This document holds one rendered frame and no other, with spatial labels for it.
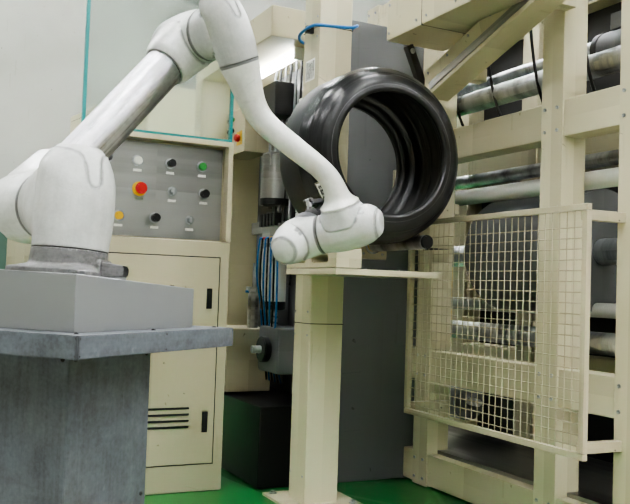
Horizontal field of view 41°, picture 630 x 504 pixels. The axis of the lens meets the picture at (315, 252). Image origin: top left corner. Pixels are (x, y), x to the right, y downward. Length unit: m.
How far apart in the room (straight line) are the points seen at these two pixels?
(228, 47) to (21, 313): 0.85
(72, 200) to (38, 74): 10.05
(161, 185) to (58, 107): 8.69
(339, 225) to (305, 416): 1.00
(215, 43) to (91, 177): 0.54
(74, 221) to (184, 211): 1.43
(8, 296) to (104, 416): 0.30
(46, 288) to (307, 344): 1.50
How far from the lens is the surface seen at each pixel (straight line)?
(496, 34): 2.83
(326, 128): 2.54
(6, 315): 1.63
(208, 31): 2.12
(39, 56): 11.81
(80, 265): 1.72
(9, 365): 1.73
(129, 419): 1.79
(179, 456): 3.12
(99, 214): 1.74
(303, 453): 2.96
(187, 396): 3.09
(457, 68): 2.97
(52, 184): 1.75
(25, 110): 11.62
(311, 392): 2.92
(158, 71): 2.14
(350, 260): 2.54
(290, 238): 2.12
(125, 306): 1.63
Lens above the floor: 0.74
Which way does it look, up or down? 2 degrees up
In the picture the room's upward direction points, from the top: 2 degrees clockwise
